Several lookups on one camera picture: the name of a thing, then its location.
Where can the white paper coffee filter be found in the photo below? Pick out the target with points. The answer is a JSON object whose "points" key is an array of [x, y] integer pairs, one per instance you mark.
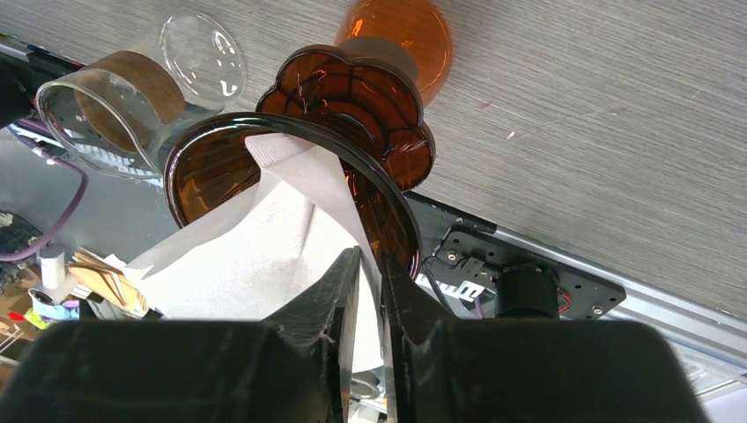
{"points": [[256, 252]]}

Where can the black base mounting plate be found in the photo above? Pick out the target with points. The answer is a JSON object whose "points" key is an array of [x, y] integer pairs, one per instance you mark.
{"points": [[478, 269]]}

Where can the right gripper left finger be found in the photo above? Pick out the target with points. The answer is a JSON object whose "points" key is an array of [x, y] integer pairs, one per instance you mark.
{"points": [[292, 366]]}

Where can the brown paper coffee filter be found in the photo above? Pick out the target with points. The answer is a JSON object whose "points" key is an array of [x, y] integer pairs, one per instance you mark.
{"points": [[106, 278]]}

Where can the amber glass carafe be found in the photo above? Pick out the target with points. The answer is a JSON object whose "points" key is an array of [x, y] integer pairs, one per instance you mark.
{"points": [[412, 36]]}

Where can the amber brown glass dripper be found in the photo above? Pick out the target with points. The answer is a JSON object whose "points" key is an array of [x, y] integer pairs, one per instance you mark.
{"points": [[344, 126]]}

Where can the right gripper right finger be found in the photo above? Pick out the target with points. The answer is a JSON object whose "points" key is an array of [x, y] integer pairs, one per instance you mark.
{"points": [[442, 368]]}

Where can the clear glass carafe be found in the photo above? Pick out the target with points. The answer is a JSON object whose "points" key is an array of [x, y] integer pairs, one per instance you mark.
{"points": [[121, 114]]}

